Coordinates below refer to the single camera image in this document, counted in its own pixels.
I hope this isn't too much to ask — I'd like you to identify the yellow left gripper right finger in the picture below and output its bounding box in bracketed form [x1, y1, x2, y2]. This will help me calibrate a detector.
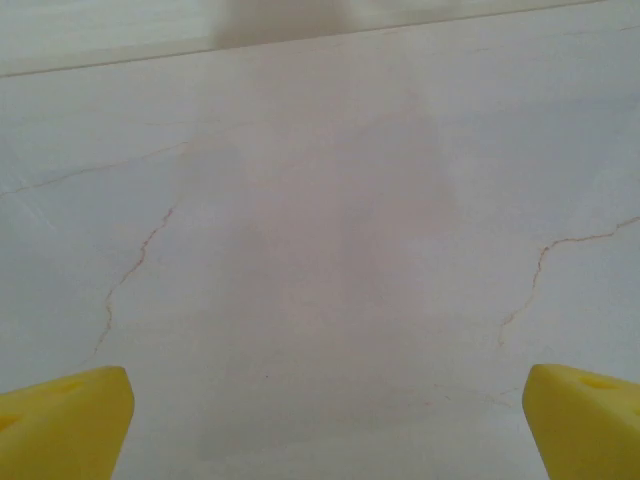
[522, 363, 640, 480]

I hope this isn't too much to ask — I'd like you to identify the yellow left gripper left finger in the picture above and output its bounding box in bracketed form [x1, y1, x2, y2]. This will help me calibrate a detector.
[0, 365, 135, 480]

